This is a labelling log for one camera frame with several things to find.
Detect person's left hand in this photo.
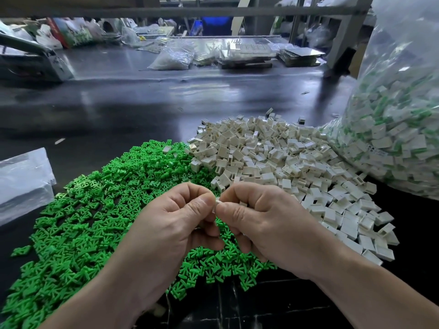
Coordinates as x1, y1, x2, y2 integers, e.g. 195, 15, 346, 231
110, 182, 225, 309

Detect person's right hand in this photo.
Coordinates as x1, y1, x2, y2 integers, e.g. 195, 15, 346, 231
214, 181, 340, 280

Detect pile of white plastic caps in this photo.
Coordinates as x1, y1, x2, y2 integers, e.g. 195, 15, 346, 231
187, 113, 400, 266

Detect pile of green plastic clips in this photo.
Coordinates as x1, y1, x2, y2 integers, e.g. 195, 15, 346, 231
0, 139, 277, 329

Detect clear plastic bag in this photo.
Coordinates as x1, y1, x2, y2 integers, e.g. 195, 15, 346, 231
322, 0, 439, 201

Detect person's left forearm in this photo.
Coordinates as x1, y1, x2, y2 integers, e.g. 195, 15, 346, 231
40, 274, 148, 329

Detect small clear bag of parts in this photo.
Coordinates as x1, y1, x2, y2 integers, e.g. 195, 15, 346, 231
148, 46, 196, 71

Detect stack of clear flat bags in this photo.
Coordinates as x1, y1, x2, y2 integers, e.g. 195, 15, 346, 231
0, 148, 57, 227

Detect dark flat tray stack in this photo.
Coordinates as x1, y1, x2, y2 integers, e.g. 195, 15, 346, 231
278, 46, 326, 67

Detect blue crate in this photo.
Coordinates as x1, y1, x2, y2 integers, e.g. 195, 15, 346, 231
195, 16, 234, 36

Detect grey heat sealer machine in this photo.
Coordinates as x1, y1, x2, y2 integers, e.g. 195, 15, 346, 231
0, 32, 75, 82

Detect grey metal horizontal bar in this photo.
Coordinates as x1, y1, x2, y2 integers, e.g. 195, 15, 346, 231
0, 5, 371, 18

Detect grey metal slanted post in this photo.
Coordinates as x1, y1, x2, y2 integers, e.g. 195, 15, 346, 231
325, 0, 375, 74

